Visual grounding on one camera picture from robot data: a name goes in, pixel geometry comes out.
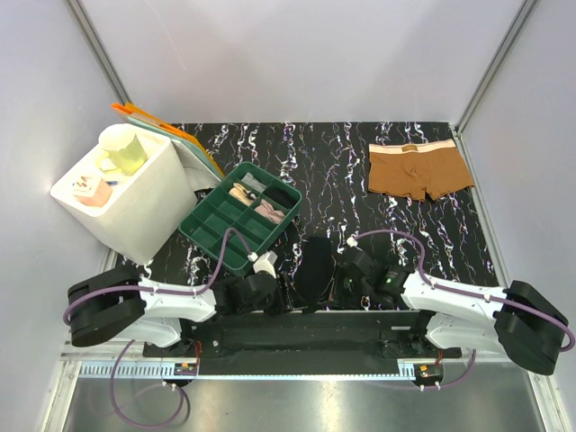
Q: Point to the black underwear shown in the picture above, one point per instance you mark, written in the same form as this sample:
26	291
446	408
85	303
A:
315	271

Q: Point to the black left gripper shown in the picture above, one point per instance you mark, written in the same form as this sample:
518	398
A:
280	307

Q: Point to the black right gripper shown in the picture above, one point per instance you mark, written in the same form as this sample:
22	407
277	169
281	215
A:
339	299

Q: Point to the grey rolled sock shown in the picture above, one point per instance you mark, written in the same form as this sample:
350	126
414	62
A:
253	183

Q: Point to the pink box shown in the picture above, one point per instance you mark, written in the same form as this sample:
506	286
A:
92	191

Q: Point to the pink rolled sock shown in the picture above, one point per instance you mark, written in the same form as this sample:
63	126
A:
267	210

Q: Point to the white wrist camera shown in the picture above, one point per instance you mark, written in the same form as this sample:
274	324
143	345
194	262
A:
263	263
352	242

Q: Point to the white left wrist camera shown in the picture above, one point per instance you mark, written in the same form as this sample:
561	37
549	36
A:
263	263

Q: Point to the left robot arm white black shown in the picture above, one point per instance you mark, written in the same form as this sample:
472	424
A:
120	303

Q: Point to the aluminium front rail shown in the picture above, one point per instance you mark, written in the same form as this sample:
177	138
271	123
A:
360	347

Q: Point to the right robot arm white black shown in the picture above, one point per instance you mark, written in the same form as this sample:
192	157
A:
516	321

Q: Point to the orange and teal folders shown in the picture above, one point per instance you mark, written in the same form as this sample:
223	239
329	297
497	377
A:
132	114

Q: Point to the brown boxer briefs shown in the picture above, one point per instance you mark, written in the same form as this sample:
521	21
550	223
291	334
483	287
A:
418	171

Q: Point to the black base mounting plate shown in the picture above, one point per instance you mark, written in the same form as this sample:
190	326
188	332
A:
341	346

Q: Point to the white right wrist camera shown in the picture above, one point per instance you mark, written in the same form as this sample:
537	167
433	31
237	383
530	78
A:
352	242

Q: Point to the white storage bin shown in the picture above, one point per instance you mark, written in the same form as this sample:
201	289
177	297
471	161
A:
143	210

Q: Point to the yellow green cup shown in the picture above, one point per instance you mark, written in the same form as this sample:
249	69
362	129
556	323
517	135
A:
121	150

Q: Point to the green divided organizer tray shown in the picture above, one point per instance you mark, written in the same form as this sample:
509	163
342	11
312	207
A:
221	220

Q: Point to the beige rolled sock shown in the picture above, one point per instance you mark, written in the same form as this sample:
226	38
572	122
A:
242	194

